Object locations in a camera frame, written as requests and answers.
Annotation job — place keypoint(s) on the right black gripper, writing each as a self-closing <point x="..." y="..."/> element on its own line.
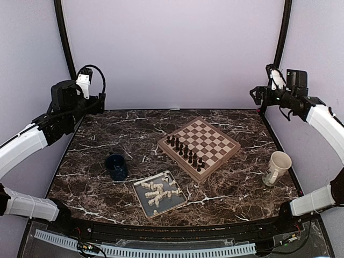
<point x="260" y="89"/>

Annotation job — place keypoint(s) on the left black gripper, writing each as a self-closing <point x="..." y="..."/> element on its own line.
<point x="97" y="104"/>

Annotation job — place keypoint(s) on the wooden chess board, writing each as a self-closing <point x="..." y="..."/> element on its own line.
<point x="208" y="142"/>

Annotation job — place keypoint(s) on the metal tray wooden rim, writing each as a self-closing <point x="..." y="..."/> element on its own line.
<point x="160" y="194"/>

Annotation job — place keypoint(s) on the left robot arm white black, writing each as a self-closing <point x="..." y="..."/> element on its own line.
<point x="70" y="102"/>

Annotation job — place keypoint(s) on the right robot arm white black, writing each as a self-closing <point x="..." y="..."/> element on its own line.
<point x="319" y="116"/>

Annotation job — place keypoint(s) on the black chess pieces row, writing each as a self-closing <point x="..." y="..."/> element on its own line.
<point x="182" y="150"/>

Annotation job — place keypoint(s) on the white chess pieces pile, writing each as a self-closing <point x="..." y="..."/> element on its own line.
<point x="160" y="192"/>

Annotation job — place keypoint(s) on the dark blue mug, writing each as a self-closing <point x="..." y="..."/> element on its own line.
<point x="117" y="167"/>

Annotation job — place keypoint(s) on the cream white mug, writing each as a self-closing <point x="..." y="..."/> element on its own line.
<point x="278" y="165"/>

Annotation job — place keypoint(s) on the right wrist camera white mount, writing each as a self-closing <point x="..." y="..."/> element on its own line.
<point x="276" y="77"/>

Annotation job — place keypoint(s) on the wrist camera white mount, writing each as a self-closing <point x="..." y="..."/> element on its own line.
<point x="276" y="77"/>
<point x="84" y="81"/>

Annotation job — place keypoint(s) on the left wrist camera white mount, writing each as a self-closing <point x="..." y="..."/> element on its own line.
<point x="84" y="81"/>

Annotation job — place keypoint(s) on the right black frame post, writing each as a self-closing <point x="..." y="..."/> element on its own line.
<point x="283" y="33"/>

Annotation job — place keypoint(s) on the black frame post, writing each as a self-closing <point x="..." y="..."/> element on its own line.
<point x="64" y="38"/>
<point x="283" y="33"/>

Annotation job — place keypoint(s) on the left black frame post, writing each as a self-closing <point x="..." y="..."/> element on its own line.
<point x="64" y="38"/>

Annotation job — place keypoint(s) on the black front rail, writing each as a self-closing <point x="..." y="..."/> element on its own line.
<point x="92" y="230"/>

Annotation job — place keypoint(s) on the white slotted cable duct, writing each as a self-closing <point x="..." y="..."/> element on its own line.
<point x="144" y="249"/>

